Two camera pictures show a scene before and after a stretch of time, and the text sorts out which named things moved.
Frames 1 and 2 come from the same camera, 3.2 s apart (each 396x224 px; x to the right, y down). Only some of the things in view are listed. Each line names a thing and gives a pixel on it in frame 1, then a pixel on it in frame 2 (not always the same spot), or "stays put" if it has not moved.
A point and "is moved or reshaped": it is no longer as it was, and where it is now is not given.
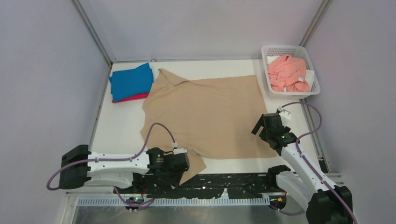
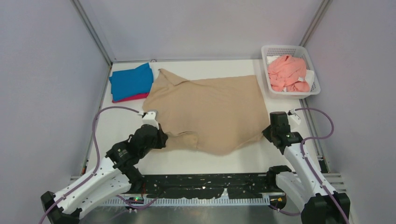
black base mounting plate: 202,186 stays put
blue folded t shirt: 131,82 stays put
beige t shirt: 221,118 is moved or reshaped
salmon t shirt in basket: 286,73 stays put
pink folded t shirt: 132,97 stays put
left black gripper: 180,171 to 163,137
